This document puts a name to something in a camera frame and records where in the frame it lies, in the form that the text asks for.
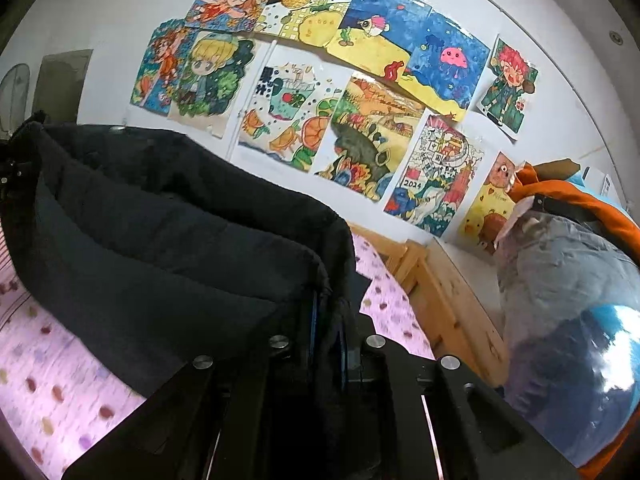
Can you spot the pink apple-print quilt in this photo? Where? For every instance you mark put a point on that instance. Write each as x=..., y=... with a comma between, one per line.
x=50, y=360

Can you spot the wooden bed frame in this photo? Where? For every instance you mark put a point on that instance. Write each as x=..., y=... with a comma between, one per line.
x=450, y=300

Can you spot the clear plastic bag of bedding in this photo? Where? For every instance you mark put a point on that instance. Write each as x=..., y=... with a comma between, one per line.
x=565, y=285

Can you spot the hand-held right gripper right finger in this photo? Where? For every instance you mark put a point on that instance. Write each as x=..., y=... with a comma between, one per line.
x=440, y=410

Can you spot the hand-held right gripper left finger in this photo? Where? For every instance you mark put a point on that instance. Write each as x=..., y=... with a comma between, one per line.
x=220, y=410

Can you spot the black padded jacket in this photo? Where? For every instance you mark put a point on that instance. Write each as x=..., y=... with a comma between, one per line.
x=150, y=240

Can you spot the round recessed light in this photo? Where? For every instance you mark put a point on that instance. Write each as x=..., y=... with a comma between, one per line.
x=615, y=36

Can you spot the white wall box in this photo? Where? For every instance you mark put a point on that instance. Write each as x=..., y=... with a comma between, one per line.
x=602, y=185

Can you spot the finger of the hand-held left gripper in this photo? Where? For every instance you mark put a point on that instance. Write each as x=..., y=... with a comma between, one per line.
x=11, y=167

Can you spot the group of colourful wall drawings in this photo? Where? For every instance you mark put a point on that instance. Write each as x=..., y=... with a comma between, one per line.
x=350, y=95

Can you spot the grey wall panel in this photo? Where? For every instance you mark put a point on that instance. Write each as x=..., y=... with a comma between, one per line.
x=62, y=85

